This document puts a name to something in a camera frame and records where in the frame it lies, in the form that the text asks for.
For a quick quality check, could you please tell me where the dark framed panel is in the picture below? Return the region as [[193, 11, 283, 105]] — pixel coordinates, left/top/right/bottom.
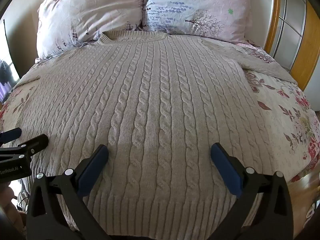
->
[[0, 19, 21, 103]]

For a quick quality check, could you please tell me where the pink pillow with green leaf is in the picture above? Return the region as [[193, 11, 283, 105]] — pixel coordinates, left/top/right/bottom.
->
[[36, 0, 146, 61]]

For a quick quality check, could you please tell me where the wooden headboard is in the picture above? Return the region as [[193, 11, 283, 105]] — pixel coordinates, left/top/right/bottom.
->
[[264, 0, 283, 53]]

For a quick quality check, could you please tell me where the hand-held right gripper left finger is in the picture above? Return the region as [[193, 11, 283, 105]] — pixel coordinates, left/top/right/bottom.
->
[[26, 144, 109, 240]]

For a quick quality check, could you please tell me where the pillow with purple flower print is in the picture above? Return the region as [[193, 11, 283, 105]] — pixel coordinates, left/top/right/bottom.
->
[[142, 0, 254, 44]]

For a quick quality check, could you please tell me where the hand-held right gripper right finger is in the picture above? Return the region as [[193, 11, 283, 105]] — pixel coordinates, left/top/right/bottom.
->
[[210, 142, 294, 240]]

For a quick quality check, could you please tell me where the beige cable-knit sweater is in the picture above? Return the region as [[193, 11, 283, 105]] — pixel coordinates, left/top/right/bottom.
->
[[7, 30, 298, 240]]

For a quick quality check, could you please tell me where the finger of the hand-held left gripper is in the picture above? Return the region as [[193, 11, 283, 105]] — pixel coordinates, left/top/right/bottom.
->
[[0, 134, 49, 166], [0, 127, 22, 145]]

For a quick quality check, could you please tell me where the floral bed sheet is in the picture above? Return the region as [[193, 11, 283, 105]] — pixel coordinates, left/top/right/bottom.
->
[[0, 39, 320, 233]]

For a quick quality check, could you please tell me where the wooden wardrobe with glass doors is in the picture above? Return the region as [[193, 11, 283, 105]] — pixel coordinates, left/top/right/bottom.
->
[[271, 0, 320, 93]]

